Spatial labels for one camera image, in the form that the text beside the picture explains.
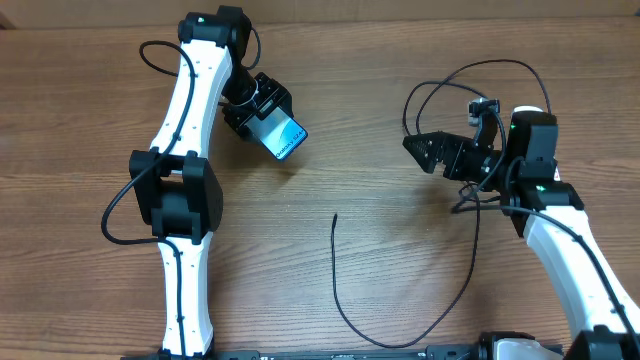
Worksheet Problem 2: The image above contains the Samsung Galaxy smartphone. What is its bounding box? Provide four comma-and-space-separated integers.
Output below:
247, 107, 308, 161

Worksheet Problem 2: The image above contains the black charger cable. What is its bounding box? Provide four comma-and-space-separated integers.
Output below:
330, 58, 553, 350

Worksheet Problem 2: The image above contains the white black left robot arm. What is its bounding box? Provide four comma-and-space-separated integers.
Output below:
129, 6, 308, 359

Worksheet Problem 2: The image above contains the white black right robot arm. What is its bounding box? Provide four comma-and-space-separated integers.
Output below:
403, 106, 639, 359

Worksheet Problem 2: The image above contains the white charger plug adapter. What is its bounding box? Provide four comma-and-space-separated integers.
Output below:
512, 105, 544, 113

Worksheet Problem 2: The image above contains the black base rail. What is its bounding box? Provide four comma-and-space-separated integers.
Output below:
124, 344, 493, 360

